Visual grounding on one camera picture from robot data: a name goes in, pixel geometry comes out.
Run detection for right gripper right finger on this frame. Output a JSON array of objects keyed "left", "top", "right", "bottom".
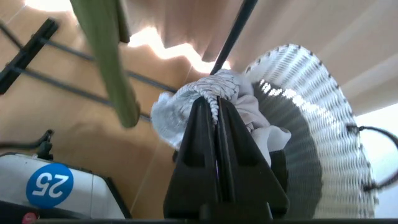
[{"left": 217, "top": 96, "right": 290, "bottom": 218}]

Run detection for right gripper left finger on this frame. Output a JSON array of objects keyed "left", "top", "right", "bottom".
[{"left": 164, "top": 96, "right": 220, "bottom": 218}]

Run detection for pale grey shorts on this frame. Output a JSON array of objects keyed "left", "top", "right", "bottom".
[{"left": 150, "top": 68, "right": 292, "bottom": 167}]

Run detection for green long-sleeved shirt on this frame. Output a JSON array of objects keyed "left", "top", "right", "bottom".
[{"left": 70, "top": 0, "right": 141, "bottom": 128}]

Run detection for white laundry basket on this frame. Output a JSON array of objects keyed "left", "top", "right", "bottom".
[{"left": 242, "top": 43, "right": 398, "bottom": 219}]

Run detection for black clothes rack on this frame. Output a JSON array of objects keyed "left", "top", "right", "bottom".
[{"left": 0, "top": 0, "right": 259, "bottom": 123}]

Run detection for black cable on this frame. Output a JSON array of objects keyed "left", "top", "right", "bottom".
[{"left": 0, "top": 129, "right": 55, "bottom": 161}]

